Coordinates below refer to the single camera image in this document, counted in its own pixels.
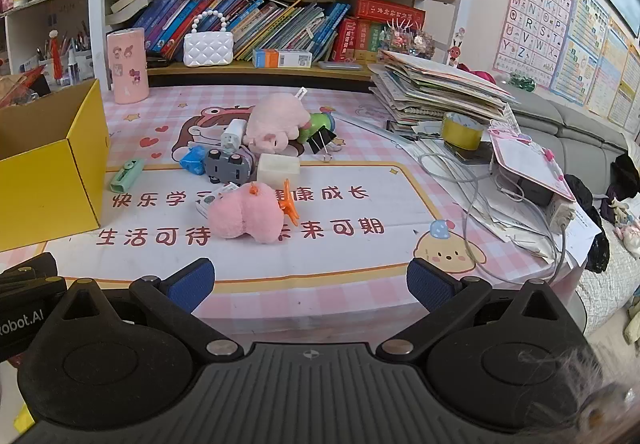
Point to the clear ruler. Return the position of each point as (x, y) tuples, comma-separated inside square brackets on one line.
[(367, 125)]

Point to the pink cartoon canister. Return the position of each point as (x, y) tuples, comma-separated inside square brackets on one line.
[(127, 69)]

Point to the green toy bottle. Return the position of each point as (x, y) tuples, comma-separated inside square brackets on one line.
[(320, 121)]

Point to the orange hair clip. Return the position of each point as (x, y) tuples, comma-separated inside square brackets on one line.
[(289, 210)]

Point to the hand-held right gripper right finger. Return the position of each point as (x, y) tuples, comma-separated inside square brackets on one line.
[(430, 284)]

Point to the white square box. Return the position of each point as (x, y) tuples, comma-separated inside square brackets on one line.
[(277, 169)]

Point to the pen holder with pens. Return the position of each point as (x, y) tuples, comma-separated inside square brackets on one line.
[(75, 64)]

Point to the red boxed book set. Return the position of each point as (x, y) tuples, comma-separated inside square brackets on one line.
[(385, 14)]

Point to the black binder clip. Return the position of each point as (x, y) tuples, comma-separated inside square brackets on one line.
[(320, 142)]

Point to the cartoon deer sticker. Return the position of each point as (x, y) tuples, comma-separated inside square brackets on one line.
[(456, 49)]

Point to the white charger plug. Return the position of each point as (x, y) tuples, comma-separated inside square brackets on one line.
[(232, 136)]

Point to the sparkly hair ornament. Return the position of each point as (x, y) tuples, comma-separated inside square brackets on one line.
[(405, 40)]

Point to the yellow cardboard box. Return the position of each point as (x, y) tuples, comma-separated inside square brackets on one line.
[(50, 194)]

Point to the grey toy car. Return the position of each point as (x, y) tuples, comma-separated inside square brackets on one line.
[(227, 166)]

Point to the grey sofa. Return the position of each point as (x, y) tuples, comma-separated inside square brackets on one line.
[(575, 124)]

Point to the green toy trinket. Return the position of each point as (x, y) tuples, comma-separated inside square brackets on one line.
[(522, 83)]

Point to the white power strip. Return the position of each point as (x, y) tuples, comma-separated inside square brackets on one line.
[(562, 214)]

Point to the white printed card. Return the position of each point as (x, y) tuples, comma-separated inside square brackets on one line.
[(206, 204)]

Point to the white shelf unit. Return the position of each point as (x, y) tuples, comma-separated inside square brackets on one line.
[(30, 24)]

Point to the small pink plush toy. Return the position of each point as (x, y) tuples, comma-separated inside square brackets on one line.
[(240, 219)]

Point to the blue yellow wall chart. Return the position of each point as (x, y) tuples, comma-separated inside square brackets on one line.
[(580, 49)]

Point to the pile of loose papers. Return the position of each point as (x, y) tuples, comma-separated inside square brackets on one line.
[(500, 224)]

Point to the white quilted handbag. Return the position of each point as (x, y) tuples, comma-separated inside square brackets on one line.
[(207, 49)]

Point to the pink printed desk mat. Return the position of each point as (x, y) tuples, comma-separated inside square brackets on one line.
[(350, 234)]

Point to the stack of booklets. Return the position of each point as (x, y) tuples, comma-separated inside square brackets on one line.
[(440, 89)]

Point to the magenta cloth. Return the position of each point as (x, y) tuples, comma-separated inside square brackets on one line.
[(482, 75)]

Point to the large pink pig plush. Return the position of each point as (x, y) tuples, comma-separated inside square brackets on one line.
[(275, 121)]

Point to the grey flat case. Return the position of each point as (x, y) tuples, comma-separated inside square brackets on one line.
[(340, 65)]

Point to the pink framed whiteboard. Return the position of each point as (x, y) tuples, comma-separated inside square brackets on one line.
[(530, 164)]

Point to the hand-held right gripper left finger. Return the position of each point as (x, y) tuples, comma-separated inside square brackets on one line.
[(192, 284)]

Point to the row of blue picture books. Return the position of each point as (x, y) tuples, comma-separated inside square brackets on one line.
[(265, 21)]

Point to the yellow tape roll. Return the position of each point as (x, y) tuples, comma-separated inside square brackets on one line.
[(460, 133)]

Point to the orange white carton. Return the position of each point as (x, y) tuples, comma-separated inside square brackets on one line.
[(282, 58)]

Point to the black cloth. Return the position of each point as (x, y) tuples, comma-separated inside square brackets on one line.
[(597, 244)]

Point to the alphabet wall poster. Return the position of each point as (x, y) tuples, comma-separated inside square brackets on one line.
[(537, 9)]

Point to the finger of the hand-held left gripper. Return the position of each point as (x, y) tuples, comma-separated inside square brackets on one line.
[(30, 269)]

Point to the black power adapter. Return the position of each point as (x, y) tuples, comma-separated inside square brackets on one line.
[(537, 194)]

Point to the blue toy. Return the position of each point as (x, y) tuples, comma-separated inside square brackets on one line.
[(191, 160)]

